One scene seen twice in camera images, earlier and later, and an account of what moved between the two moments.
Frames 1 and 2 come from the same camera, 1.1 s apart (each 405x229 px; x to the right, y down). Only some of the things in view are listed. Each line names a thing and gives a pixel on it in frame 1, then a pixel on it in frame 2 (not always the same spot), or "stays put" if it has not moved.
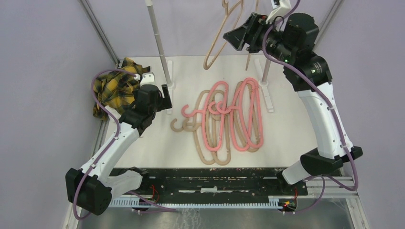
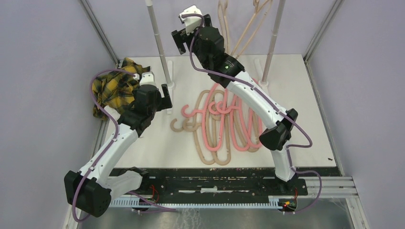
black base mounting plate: x=215 y=184 stays put
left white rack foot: x=170 y=86 stays put
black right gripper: x=255 y=25 to x=181 y=36
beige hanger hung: x=227 y=12 to x=222 y=5
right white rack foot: x=263 y=84 stays put
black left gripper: x=164 y=102 stays put
